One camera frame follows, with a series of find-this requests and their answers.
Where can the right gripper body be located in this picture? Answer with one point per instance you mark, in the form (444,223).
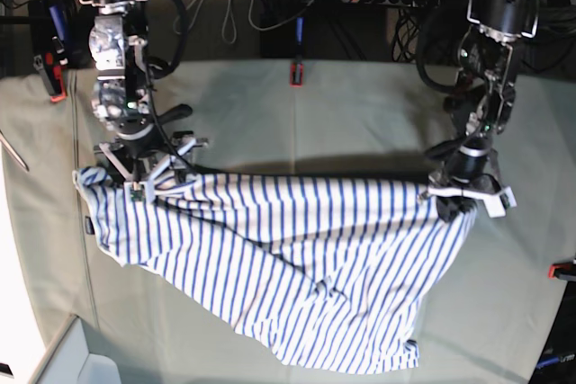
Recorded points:
(140,176)

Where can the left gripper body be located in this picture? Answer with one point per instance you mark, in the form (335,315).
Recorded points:
(473,174)

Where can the blue white striped t-shirt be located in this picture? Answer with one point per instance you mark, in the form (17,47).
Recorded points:
(326,273)

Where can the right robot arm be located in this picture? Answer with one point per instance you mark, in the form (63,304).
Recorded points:
(123,99)

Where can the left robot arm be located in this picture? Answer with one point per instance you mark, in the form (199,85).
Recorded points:
(479,103)

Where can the green table cloth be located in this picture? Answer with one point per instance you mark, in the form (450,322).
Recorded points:
(486,321)

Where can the red black clamp right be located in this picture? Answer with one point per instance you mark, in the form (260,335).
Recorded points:
(564,271)

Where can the red black clamp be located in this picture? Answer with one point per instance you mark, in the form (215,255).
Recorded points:
(564,271)
(49,39)
(296,73)

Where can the red black clamp left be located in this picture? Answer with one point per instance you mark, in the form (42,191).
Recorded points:
(49,39)

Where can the red black middle clamp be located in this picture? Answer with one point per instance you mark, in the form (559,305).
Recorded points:
(296,73)

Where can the white plastic bin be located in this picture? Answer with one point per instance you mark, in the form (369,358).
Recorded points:
(67,359)

